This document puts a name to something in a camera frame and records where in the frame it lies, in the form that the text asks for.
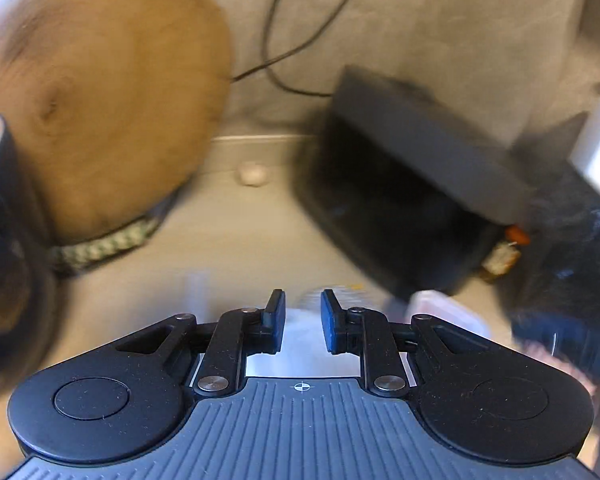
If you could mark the green white woven cloth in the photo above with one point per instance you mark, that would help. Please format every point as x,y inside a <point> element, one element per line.
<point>76,258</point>

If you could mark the round wooden cutting board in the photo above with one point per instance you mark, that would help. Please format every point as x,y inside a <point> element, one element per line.
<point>112,103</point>

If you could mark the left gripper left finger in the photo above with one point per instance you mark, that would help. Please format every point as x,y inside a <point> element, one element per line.
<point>226,345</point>

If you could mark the red foil tray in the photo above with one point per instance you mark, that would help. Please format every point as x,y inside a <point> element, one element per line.
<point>437,304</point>

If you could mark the glass sauce jar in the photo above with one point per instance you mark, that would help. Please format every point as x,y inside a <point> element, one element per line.
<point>504,255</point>

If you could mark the black rectangular appliance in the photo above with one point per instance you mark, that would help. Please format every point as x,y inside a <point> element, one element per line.
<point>415,195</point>

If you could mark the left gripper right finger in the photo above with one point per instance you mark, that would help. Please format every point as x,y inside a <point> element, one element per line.
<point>366,334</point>

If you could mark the garlic bulb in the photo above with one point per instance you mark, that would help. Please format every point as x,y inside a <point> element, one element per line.
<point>252,174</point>

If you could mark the black glossy bag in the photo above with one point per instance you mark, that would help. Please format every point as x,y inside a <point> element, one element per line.
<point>552,295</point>

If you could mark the white plastic bowl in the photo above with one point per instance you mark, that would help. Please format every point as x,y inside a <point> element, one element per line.
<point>304,353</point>

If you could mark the navy and gold rice cooker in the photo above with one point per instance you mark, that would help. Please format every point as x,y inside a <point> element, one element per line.
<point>28,306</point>

